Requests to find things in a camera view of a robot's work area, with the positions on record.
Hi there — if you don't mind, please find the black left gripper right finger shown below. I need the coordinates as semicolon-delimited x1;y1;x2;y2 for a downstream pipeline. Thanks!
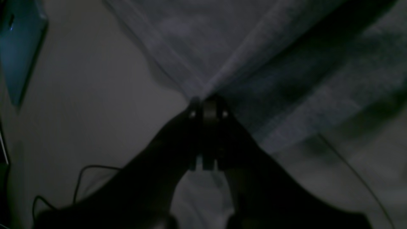
216;96;372;229

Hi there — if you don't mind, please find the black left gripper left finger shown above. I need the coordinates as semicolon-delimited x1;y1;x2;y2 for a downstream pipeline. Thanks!
34;98;200;229

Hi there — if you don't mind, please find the grey T-shirt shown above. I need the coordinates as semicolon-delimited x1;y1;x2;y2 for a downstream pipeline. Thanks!
106;0;406;229

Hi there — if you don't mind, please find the blue-grey laptop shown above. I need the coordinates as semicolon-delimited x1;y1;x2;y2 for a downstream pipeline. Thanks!
0;0;48;106

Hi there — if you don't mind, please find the black table cable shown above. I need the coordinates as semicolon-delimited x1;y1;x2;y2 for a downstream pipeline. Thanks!
32;134;395;229

